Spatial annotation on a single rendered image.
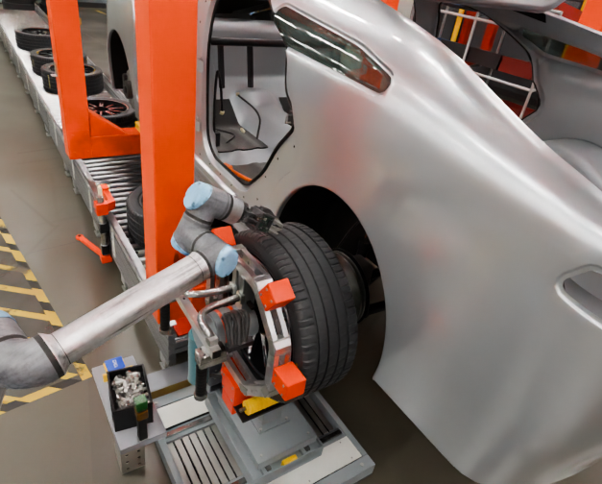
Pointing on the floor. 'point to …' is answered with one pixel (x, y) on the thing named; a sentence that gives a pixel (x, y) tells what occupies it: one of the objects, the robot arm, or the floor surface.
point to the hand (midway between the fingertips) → (278, 226)
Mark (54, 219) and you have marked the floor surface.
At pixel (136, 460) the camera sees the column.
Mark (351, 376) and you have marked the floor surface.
